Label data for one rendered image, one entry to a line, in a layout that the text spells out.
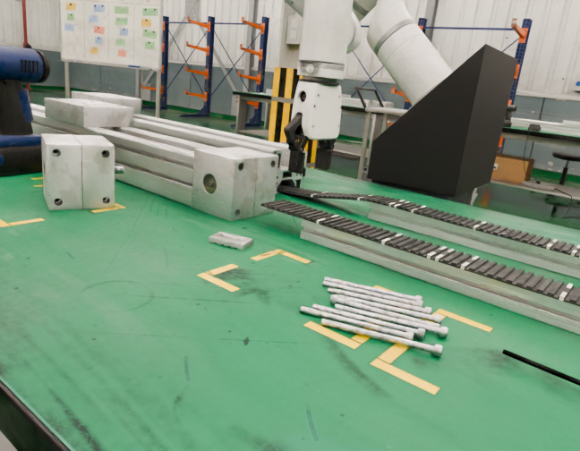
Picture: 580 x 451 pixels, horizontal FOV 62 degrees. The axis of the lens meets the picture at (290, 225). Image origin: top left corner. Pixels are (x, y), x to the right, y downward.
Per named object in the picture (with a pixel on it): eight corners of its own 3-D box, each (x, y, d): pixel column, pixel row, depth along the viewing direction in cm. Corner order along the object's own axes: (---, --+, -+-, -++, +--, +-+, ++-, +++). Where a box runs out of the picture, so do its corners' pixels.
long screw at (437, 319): (440, 323, 47) (442, 313, 47) (439, 327, 46) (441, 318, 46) (335, 299, 50) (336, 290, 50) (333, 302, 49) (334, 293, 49)
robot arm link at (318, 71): (326, 62, 80) (323, 80, 81) (353, 66, 87) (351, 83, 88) (287, 59, 85) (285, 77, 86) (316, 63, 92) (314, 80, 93)
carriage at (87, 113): (133, 140, 102) (133, 107, 100) (84, 141, 94) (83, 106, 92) (93, 129, 112) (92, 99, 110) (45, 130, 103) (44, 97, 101)
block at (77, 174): (131, 208, 74) (132, 146, 71) (48, 210, 68) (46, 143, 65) (117, 191, 82) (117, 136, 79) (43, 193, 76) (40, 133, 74)
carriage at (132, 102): (140, 124, 131) (140, 98, 129) (104, 124, 123) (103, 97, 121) (108, 116, 141) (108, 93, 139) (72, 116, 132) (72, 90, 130)
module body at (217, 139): (301, 189, 99) (305, 148, 97) (268, 194, 92) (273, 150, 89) (94, 133, 146) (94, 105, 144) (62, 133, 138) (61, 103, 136)
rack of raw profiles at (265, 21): (134, 108, 1159) (135, 10, 1096) (165, 109, 1228) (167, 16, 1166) (232, 127, 971) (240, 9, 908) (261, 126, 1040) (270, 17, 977)
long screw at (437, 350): (441, 353, 41) (443, 344, 41) (440, 360, 40) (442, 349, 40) (322, 324, 45) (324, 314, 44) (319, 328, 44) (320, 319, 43)
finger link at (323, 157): (331, 136, 92) (327, 171, 94) (340, 136, 94) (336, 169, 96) (318, 133, 94) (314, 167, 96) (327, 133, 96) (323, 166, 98)
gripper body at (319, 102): (320, 74, 81) (312, 141, 84) (352, 79, 89) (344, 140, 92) (286, 72, 85) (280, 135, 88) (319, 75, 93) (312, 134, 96)
